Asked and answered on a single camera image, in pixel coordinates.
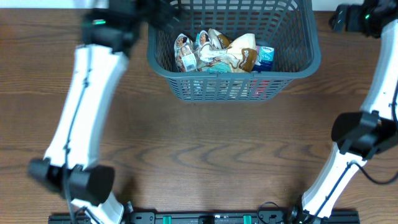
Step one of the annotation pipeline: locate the beige cookie pouch with window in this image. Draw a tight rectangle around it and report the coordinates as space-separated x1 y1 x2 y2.
174 34 197 72

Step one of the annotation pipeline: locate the orange spaghetti packet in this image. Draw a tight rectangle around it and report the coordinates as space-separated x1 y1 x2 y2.
182 80 269 101

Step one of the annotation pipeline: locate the blue tissue multipack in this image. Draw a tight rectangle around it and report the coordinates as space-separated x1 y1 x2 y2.
252 45 274 72

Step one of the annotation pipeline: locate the mint green snack packet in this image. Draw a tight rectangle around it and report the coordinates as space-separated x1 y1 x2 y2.
201 62 231 73

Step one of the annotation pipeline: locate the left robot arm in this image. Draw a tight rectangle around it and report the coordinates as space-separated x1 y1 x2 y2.
28 1 183 223

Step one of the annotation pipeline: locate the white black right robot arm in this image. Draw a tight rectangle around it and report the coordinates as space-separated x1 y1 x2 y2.
286 0 397 223

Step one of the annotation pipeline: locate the grey plastic lattice basket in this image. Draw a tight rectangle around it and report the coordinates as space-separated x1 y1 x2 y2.
147 0 321 101

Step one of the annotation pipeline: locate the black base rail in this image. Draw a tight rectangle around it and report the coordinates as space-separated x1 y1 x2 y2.
48 210 361 224

